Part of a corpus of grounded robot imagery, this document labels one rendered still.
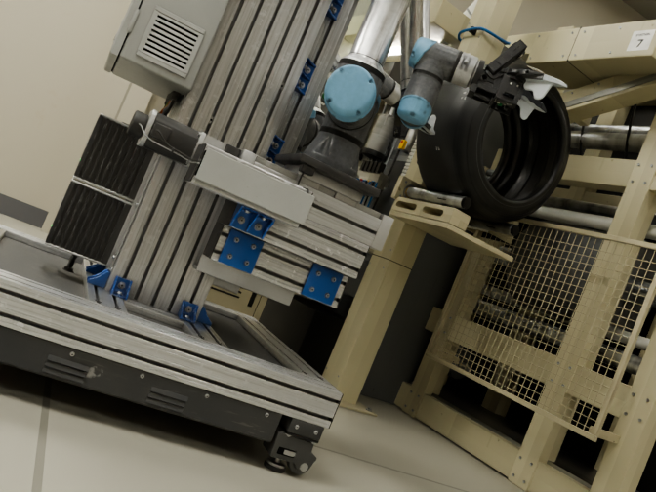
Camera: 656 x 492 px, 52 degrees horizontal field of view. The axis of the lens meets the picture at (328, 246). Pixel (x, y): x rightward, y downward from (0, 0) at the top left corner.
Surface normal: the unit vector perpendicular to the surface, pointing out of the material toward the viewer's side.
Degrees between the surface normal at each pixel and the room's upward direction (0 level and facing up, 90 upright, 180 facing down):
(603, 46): 90
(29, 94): 90
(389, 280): 90
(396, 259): 90
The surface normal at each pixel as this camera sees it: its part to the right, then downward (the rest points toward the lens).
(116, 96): 0.35, 0.11
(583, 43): -0.78, -0.34
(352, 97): -0.11, 0.07
